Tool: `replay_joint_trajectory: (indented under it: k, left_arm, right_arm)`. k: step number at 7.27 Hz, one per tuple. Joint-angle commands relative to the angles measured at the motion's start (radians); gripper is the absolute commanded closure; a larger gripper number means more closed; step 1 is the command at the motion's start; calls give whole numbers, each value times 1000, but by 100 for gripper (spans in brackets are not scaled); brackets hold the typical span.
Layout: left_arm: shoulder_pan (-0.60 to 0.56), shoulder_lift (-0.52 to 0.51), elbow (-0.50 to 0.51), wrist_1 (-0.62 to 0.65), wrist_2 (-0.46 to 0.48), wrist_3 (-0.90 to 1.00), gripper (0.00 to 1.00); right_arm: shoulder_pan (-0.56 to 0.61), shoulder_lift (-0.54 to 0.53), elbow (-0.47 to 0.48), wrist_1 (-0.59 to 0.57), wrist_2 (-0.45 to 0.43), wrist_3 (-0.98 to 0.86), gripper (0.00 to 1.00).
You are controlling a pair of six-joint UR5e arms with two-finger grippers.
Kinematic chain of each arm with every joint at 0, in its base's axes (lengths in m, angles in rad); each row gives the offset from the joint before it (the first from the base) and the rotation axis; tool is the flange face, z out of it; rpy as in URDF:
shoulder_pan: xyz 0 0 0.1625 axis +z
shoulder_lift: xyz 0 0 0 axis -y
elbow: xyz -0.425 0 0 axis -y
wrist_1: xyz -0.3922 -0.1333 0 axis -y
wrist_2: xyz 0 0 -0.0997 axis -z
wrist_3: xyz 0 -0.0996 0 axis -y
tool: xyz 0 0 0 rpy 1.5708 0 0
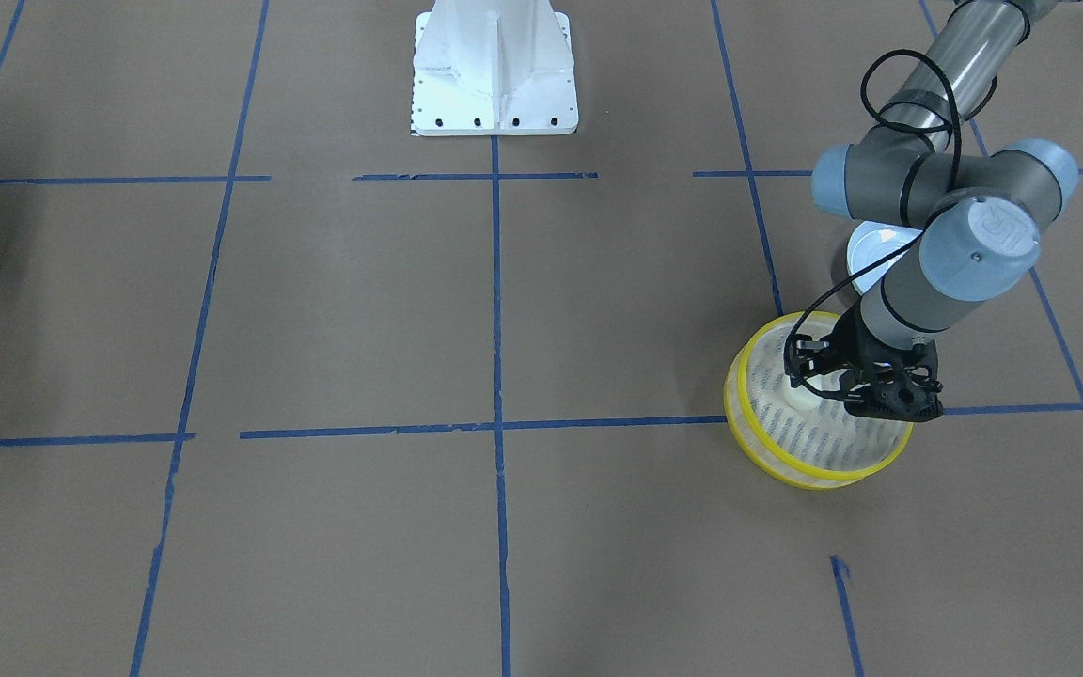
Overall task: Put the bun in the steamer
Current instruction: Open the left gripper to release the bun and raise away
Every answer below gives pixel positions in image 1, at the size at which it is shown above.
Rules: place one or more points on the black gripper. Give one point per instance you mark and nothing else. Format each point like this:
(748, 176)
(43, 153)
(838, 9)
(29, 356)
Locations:
(850, 356)

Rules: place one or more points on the white steamed bun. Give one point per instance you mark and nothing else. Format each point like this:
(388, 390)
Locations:
(800, 398)

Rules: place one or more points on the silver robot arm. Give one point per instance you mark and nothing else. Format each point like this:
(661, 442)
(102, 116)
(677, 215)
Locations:
(978, 221)

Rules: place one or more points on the white mesh steamer liner cloth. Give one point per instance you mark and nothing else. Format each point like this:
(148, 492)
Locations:
(814, 437)

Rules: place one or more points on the yellow round steamer basket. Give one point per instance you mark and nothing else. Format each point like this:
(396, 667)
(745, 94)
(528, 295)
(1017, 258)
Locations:
(786, 451)

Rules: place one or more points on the light blue plate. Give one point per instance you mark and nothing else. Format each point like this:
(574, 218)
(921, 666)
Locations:
(871, 242)

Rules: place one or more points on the white camera mast with base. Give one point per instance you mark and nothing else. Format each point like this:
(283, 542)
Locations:
(493, 67)

